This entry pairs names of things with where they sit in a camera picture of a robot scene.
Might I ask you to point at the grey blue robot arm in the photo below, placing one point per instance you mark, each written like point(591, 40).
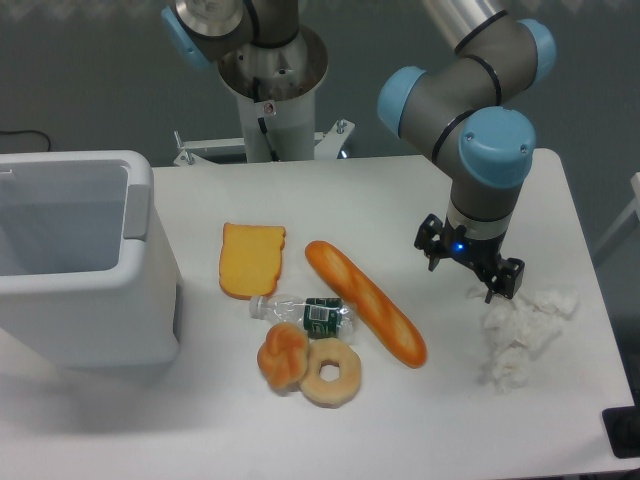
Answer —
point(456, 118)

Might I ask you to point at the toast bread slice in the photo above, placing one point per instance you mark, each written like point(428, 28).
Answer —
point(250, 261)

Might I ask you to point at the crumpled white paper tissue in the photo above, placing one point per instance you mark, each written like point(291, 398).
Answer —
point(519, 330)

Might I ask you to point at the white furniture frame right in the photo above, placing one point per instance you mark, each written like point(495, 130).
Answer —
point(621, 228)

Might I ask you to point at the long baguette bread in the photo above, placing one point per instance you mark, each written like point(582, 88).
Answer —
point(390, 325)

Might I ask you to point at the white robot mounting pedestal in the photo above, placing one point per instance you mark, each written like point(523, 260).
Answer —
point(275, 92)

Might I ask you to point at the black device at table edge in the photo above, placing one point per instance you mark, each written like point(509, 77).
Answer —
point(622, 428)

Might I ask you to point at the white plastic bin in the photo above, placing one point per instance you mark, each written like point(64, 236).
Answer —
point(88, 276)

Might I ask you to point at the knotted round bread roll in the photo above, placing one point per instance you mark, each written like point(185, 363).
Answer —
point(283, 357)

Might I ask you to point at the crushed plastic water bottle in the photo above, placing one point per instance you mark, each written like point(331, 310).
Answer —
point(318, 317)

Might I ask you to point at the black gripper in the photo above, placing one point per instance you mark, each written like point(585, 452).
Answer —
point(502, 276)

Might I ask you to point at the ring-shaped bagel bread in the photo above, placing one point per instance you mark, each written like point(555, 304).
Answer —
point(334, 373)

